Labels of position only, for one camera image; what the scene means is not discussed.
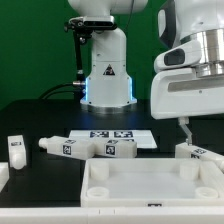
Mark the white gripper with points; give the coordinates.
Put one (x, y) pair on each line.
(180, 94)

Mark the white desk top panel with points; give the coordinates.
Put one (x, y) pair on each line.
(151, 182)

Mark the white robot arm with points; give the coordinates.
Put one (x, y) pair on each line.
(109, 87)

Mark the white left corner block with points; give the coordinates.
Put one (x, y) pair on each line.
(4, 174)

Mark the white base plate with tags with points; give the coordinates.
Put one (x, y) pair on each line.
(143, 138)

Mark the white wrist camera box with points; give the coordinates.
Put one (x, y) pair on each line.
(184, 55)

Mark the white front rail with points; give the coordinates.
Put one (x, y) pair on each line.
(150, 215)

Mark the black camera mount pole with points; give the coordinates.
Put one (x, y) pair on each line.
(80, 73)

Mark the black camera on mount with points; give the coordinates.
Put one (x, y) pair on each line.
(84, 24)

